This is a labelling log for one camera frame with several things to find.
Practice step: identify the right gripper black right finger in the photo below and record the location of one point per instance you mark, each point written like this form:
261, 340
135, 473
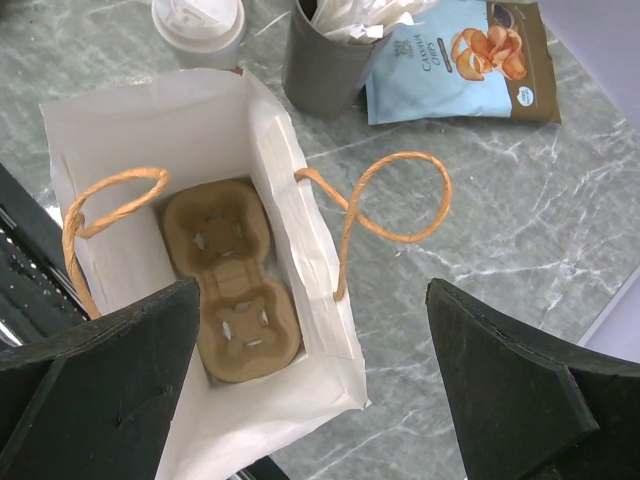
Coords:
526, 404

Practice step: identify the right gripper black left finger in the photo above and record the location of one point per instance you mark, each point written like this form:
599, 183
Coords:
97, 401

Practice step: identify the brown paper takeout bag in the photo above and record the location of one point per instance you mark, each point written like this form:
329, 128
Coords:
198, 173

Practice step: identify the white cup lid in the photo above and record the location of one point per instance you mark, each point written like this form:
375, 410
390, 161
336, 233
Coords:
202, 27

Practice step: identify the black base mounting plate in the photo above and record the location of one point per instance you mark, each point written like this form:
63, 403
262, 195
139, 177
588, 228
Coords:
37, 298

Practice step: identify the light blue nut bag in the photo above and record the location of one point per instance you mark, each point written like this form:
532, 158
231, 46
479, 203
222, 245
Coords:
466, 59

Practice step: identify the grey straw holder cup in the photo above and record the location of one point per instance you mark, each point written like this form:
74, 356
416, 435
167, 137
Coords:
322, 77

